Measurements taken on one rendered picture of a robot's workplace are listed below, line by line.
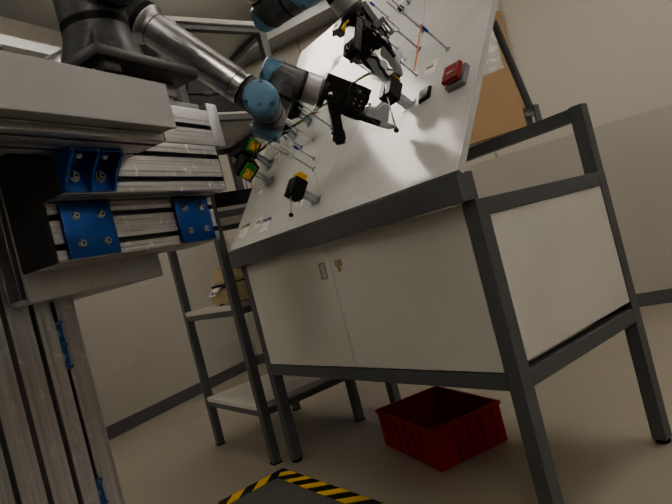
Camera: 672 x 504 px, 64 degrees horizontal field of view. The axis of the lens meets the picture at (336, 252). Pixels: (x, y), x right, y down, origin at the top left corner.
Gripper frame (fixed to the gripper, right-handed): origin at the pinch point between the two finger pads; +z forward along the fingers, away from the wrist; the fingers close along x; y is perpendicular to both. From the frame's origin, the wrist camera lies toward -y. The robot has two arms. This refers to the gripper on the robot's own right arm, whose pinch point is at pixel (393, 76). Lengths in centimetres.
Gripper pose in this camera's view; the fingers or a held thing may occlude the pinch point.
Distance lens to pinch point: 152.3
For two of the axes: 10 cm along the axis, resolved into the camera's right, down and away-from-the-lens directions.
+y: 5.0, -6.3, 6.0
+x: -6.1, 2.5, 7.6
